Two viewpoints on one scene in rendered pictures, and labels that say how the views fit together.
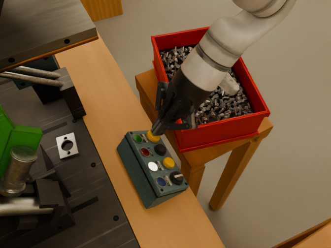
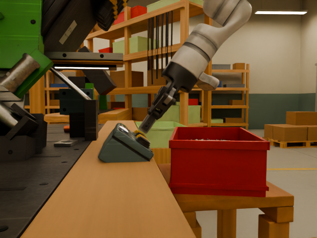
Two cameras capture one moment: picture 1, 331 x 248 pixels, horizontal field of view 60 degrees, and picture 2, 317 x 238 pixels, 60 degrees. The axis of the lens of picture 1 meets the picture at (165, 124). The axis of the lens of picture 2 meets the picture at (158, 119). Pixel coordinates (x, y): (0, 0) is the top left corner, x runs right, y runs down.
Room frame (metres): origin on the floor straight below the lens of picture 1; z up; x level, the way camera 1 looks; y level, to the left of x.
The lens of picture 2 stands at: (-0.25, -0.22, 1.01)
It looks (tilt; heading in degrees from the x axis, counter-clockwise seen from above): 4 degrees down; 20
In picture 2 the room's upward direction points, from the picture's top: straight up
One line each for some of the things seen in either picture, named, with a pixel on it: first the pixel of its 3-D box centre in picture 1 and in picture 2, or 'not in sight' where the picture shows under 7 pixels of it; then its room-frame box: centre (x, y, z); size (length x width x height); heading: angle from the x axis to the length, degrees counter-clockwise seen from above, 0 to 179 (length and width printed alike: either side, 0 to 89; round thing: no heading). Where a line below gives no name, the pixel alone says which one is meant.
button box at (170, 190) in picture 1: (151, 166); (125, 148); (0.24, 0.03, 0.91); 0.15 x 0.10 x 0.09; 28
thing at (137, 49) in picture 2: not in sight; (137, 88); (3.46, 1.49, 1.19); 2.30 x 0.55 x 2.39; 63
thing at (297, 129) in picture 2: not in sight; (296, 128); (6.68, -1.00, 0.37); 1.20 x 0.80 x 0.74; 120
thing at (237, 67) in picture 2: not in sight; (199, 97); (8.86, 1.69, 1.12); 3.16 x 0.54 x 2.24; 112
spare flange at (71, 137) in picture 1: (67, 145); (66, 143); (0.29, 0.21, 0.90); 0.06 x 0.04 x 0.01; 20
